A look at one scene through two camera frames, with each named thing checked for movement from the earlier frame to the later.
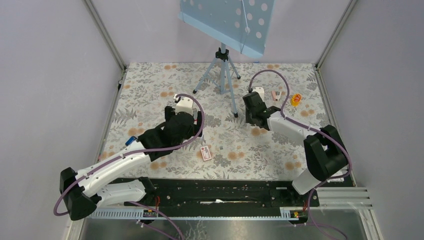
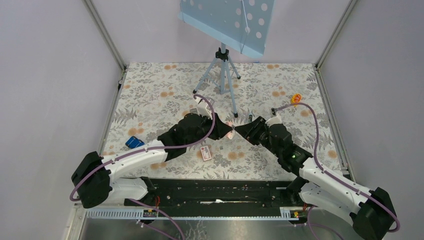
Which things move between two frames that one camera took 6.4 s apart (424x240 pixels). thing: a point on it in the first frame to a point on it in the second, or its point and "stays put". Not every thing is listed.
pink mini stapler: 276,95 to 230,134
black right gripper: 247,117 to 249,131
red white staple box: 205,153 stays put
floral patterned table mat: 230,148 stays put
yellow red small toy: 295,99 stays put
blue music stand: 242,24 stays put
